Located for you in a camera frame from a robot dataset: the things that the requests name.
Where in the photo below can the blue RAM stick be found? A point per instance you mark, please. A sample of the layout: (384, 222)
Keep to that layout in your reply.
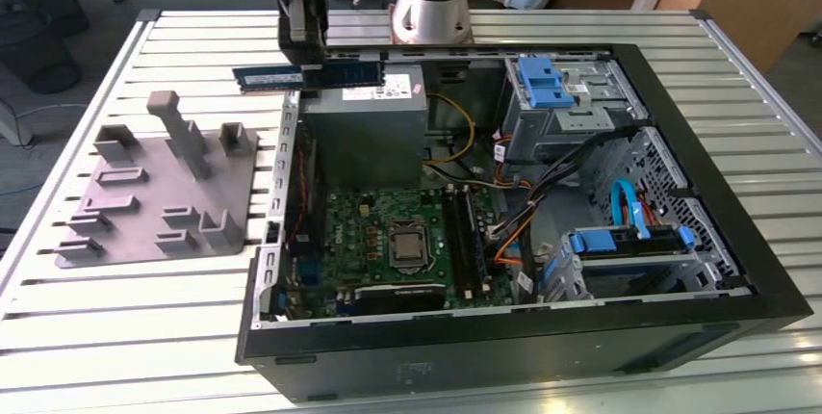
(483, 250)
(262, 79)

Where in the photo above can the black RAM slot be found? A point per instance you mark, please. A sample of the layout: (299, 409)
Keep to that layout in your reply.
(469, 245)
(456, 240)

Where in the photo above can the white power supply label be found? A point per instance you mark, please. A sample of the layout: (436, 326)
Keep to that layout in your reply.
(379, 86)

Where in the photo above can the grey power supply unit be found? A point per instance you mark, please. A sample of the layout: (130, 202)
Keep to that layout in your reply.
(359, 144)

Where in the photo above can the blue empty disk carrier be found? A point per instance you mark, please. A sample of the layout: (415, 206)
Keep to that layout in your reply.
(536, 74)

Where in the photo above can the grey plastic parts rack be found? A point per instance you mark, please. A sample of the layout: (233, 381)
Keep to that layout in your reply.
(160, 192)

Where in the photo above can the CPU socket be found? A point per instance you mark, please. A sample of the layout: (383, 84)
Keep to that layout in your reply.
(411, 225)

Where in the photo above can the green motherboard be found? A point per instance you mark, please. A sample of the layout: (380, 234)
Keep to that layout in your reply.
(347, 240)

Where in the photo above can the silver CPU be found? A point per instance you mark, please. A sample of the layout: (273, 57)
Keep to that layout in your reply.
(409, 246)

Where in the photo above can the grey metal drive cage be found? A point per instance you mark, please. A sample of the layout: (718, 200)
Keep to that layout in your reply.
(596, 120)

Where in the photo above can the black graphics card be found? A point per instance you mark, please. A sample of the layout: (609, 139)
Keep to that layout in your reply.
(397, 301)

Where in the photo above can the hard disk in blue carrier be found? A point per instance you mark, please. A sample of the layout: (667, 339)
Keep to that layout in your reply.
(591, 243)

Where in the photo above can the wooden cabinet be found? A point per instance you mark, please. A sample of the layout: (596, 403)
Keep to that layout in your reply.
(758, 0)

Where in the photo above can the black open PC case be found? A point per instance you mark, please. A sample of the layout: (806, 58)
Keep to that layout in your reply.
(513, 361)

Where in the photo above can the grey perforated disk cage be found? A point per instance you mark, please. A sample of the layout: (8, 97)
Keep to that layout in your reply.
(699, 272)

